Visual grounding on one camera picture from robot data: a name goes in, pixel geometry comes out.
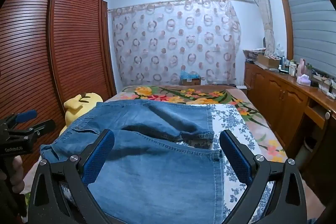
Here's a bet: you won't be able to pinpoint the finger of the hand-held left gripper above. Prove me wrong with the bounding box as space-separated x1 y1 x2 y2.
5 109 38 126
8 119 56 136

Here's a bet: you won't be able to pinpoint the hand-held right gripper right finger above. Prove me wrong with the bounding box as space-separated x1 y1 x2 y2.
219 130 307 224

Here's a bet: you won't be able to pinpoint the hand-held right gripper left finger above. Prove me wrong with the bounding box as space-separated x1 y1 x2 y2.
29 129 116 224

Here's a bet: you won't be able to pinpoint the blue denim pants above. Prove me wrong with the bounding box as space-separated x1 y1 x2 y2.
40 100 226 224

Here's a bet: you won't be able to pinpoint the person's left hand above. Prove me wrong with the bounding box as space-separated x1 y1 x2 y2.
0 155 26 194

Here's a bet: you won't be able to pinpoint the white blue floral sheet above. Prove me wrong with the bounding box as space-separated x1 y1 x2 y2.
59 103 275 224

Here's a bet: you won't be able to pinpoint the yellow plush toy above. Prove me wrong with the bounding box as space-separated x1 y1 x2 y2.
59 91 103 135

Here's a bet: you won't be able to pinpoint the long wooden cabinet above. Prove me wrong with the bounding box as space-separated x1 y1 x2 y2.
244 60 336 188

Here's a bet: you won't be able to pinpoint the grey waste bin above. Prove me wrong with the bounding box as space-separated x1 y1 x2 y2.
298 136 319 169

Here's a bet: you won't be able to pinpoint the colourful floral blanket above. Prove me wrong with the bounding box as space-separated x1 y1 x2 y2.
115 85 289 164

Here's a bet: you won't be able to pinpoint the small cardboard box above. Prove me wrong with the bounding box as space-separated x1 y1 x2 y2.
180 76 202 86

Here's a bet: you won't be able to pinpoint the slatted wooden wardrobe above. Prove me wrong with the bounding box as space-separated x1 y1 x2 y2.
0 0 117 169

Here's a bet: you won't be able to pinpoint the open cardboard box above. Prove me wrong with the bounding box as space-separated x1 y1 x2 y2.
257 53 281 68

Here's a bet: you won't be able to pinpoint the pink tissue box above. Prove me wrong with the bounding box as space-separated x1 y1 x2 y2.
297 74 311 86

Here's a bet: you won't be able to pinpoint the stack of printed papers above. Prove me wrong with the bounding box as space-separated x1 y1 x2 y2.
243 48 267 63

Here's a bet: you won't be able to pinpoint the cluster of toiletry bottles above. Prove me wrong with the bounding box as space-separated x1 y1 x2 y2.
278 55 298 76

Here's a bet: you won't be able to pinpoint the pink bottle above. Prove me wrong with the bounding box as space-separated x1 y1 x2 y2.
297 58 306 76

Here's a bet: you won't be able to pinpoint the circle-patterned sheer curtain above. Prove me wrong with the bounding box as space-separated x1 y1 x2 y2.
109 0 242 86

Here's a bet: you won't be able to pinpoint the tied beige window curtain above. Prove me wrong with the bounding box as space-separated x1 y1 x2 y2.
249 0 276 56

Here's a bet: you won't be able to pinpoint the grey window blind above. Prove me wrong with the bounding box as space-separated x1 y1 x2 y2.
278 0 336 80

